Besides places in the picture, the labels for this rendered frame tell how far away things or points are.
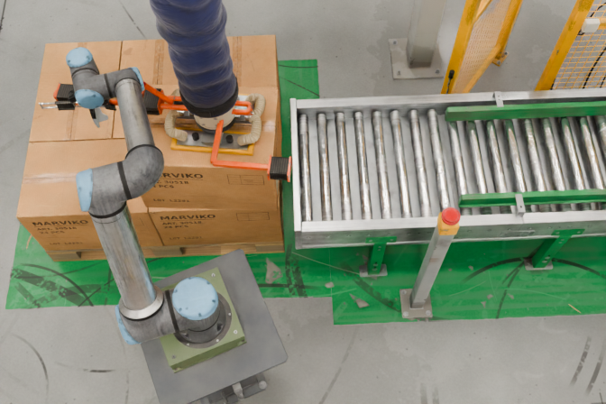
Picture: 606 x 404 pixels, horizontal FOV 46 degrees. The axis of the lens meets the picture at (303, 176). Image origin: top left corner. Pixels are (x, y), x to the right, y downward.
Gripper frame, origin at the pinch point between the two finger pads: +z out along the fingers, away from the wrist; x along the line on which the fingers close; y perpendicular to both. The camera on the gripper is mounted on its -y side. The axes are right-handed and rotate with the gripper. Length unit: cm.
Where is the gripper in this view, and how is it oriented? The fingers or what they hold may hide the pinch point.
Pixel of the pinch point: (99, 112)
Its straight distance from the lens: 294.0
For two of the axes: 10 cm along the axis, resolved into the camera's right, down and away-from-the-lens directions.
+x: -0.2, -8.9, 4.6
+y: 10.0, -0.2, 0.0
